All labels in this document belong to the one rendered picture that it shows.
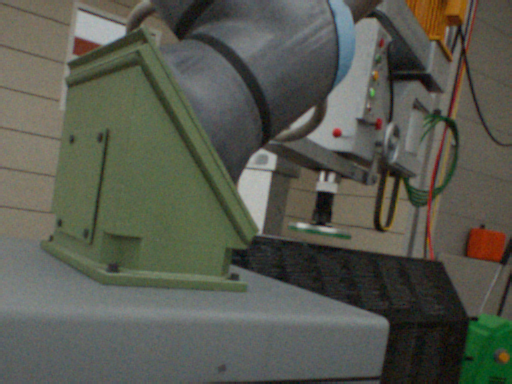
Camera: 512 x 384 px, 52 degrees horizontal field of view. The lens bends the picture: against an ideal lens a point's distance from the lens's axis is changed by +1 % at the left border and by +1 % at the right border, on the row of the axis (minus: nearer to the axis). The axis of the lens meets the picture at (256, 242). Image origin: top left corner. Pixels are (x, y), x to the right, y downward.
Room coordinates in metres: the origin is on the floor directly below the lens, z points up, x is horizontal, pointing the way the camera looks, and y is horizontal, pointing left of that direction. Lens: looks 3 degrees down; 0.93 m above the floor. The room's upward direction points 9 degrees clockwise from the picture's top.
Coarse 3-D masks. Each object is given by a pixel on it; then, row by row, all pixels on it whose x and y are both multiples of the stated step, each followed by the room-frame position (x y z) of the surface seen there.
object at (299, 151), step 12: (276, 144) 1.40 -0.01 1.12; (288, 144) 1.40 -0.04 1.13; (300, 144) 1.46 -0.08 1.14; (312, 144) 1.52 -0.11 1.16; (288, 156) 1.58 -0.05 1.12; (300, 156) 1.54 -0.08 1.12; (312, 156) 1.53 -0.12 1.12; (324, 156) 1.60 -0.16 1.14; (336, 156) 1.68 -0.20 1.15; (312, 168) 1.79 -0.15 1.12; (336, 168) 1.69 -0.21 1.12; (348, 168) 1.78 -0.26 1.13; (360, 168) 1.87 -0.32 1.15; (360, 180) 1.89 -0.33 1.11; (372, 180) 1.91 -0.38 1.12
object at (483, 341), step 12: (504, 300) 3.02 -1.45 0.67; (480, 324) 2.91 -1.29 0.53; (492, 324) 2.84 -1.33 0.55; (504, 324) 2.81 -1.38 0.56; (480, 336) 2.83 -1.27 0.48; (492, 336) 2.79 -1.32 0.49; (504, 336) 2.78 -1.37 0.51; (468, 348) 2.87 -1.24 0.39; (480, 348) 2.79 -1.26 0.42; (492, 348) 2.77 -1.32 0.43; (504, 348) 2.78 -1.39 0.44; (480, 360) 2.79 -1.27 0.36; (492, 360) 2.77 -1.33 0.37; (504, 360) 2.75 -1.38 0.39; (468, 372) 2.79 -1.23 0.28; (480, 372) 2.76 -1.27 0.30; (492, 372) 2.77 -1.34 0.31; (504, 372) 2.79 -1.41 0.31
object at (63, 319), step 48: (0, 240) 0.63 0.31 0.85; (0, 288) 0.37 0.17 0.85; (48, 288) 0.40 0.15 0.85; (96, 288) 0.43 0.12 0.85; (144, 288) 0.46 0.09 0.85; (288, 288) 0.62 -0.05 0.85; (0, 336) 0.33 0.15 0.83; (48, 336) 0.34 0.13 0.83; (96, 336) 0.36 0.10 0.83; (144, 336) 0.38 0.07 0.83; (192, 336) 0.40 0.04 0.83; (240, 336) 0.43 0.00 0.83; (288, 336) 0.45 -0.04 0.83; (336, 336) 0.48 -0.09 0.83; (384, 336) 0.52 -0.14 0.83
